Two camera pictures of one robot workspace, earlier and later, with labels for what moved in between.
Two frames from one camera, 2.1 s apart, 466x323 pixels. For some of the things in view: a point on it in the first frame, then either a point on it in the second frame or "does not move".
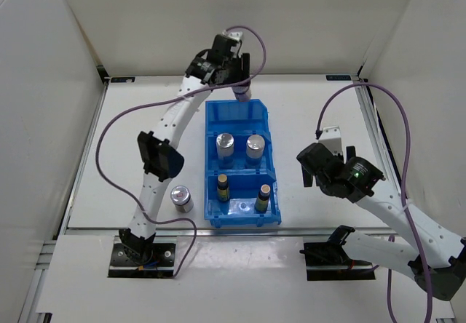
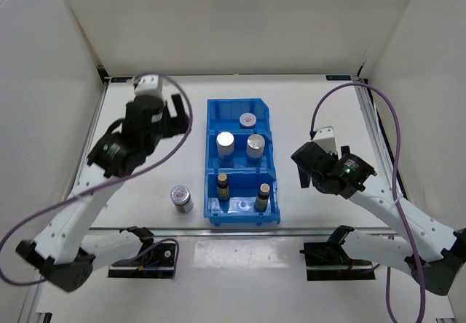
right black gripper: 308,180 does not move
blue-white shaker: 224,145 does not move
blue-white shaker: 255,147 does not move
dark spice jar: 240,92 → 247,120
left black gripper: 242,74 → 181,124
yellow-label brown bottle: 262,201 does not move
